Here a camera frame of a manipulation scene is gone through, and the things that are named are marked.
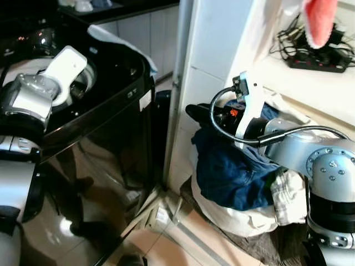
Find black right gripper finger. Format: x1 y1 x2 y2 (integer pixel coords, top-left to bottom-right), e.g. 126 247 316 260
185 103 218 126

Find black top-load washing machine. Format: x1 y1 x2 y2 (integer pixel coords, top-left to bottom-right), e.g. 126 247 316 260
0 11 157 266

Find dark blue jeans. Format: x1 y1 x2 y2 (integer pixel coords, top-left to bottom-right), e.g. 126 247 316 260
193 102 281 212

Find white washer label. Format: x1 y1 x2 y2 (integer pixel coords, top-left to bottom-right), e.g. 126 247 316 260
139 91 153 112

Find white shelf unit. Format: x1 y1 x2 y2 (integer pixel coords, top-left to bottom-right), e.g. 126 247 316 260
222 0 355 146

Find white cabinet with dark top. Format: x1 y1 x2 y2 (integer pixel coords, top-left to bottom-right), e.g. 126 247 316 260
58 0 181 85

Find white checked cloth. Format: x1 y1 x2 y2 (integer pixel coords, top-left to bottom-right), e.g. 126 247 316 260
271 168 309 227

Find white fabric laundry bag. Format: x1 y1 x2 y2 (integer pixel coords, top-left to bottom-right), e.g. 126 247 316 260
189 89 320 238

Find black power strip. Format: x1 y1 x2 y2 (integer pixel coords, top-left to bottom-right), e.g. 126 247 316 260
285 49 349 74

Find pink towel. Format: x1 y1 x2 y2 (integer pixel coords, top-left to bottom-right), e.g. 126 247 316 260
301 0 339 50

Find white cup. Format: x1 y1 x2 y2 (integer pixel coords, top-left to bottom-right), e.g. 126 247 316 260
74 0 94 13

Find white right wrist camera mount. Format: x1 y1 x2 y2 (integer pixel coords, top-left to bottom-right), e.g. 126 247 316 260
232 71 268 149

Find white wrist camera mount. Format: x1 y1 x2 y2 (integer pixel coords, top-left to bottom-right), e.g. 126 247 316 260
232 71 268 149
43 46 89 107

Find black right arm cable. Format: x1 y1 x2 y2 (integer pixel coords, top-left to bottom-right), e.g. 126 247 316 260
209 85 349 148

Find tangled black cables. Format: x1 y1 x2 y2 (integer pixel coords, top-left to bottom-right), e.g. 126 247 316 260
275 14 355 63

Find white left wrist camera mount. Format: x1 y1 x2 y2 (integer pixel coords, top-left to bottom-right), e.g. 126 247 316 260
43 46 89 107

